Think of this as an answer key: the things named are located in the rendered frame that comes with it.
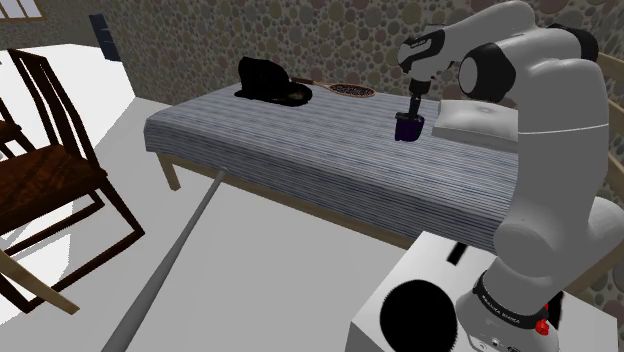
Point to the dark purple cup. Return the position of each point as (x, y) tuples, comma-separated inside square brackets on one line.
[(408, 130)]

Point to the white pillow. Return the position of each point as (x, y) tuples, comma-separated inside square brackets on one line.
[(473, 122)]

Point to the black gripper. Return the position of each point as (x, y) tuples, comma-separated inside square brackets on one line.
[(415, 105)]

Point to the black hat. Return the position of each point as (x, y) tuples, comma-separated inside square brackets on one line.
[(265, 80)]

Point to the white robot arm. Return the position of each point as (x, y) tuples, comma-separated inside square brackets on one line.
[(560, 161)]

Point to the dark blue wall panel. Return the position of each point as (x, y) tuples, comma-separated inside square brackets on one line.
[(105, 38)]

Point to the light wooden beam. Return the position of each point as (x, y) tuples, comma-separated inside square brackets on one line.
[(34, 285)]

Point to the dark wooden chair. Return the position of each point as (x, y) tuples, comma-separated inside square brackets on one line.
[(10, 129), (44, 180)]

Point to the brown tennis racket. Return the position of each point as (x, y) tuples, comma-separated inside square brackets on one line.
[(351, 90)]

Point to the grey baseball bat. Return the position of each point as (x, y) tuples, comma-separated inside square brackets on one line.
[(170, 258)]

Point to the window with wooden frame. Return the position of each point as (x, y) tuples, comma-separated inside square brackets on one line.
[(19, 8)]

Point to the bed with striped grey cover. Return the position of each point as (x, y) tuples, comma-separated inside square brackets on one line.
[(312, 146)]

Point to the white robot stand black spot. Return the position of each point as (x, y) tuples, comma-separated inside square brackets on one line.
[(419, 273)]

